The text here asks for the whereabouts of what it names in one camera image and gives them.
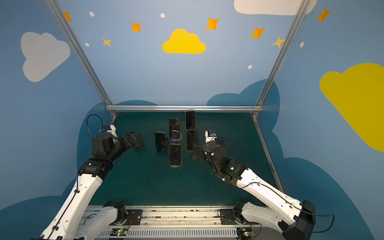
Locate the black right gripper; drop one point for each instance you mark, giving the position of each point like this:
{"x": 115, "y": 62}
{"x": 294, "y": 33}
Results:
{"x": 205, "y": 153}

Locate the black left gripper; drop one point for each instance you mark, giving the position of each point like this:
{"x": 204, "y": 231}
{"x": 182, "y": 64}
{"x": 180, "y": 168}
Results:
{"x": 127, "y": 140}

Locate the purple phone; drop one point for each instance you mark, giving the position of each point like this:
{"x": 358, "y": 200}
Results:
{"x": 175, "y": 154}

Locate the grey round front stand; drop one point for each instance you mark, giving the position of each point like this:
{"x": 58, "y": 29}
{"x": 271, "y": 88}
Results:
{"x": 175, "y": 166}

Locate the grey round stand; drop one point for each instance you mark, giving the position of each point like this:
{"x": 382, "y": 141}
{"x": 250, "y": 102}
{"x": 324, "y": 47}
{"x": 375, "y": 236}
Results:
{"x": 179, "y": 139}
{"x": 175, "y": 166}

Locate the black phone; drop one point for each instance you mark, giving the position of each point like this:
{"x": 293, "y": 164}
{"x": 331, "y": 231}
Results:
{"x": 190, "y": 120}
{"x": 221, "y": 141}
{"x": 174, "y": 128}
{"x": 192, "y": 139}

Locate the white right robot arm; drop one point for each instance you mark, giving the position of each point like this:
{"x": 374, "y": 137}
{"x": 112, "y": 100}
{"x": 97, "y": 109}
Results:
{"x": 292, "y": 218}

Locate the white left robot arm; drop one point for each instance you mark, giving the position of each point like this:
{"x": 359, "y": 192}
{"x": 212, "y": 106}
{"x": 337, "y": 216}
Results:
{"x": 65, "y": 225}

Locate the black phone on grey stand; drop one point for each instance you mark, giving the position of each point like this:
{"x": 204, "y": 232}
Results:
{"x": 192, "y": 139}

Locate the phone with light green edge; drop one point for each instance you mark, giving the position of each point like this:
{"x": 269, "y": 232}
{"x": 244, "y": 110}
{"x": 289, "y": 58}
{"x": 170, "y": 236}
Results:
{"x": 161, "y": 142}

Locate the grey round rear stand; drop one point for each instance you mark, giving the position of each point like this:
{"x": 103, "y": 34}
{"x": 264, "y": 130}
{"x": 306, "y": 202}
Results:
{"x": 179, "y": 139}

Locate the black phone on wooden stand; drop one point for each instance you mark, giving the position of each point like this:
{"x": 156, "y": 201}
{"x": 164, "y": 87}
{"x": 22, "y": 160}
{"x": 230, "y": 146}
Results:
{"x": 190, "y": 120}

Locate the right controller board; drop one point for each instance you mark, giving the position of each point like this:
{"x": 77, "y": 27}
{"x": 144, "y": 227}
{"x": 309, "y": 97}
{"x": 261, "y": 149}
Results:
{"x": 244, "y": 234}

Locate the controller board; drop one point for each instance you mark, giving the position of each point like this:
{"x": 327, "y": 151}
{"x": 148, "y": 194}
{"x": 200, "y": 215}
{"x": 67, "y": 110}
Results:
{"x": 244, "y": 234}
{"x": 118, "y": 232}

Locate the left controller board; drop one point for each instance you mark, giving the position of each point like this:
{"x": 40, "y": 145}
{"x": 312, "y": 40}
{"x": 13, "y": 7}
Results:
{"x": 118, "y": 232}

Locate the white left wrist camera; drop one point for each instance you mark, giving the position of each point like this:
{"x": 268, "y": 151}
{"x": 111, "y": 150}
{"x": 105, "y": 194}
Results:
{"x": 110, "y": 129}

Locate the aluminium back frame rail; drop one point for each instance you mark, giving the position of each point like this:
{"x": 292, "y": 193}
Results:
{"x": 154, "y": 108}

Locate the aluminium right corner post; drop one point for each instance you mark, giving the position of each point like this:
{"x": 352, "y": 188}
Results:
{"x": 291, "y": 34}

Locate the aluminium corner post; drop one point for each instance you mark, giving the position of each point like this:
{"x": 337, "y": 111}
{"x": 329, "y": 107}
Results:
{"x": 291, "y": 34}
{"x": 58, "y": 14}

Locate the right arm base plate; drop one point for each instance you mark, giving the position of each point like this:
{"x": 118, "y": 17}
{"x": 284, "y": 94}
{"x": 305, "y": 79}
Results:
{"x": 232, "y": 217}

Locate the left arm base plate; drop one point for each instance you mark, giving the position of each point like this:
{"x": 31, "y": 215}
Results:
{"x": 133, "y": 218}

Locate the aluminium front rail bed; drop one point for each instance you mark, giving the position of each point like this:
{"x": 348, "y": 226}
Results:
{"x": 174, "y": 222}

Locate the aluminium left corner post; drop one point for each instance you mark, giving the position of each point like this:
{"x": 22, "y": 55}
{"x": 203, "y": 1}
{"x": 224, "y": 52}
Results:
{"x": 58, "y": 14}

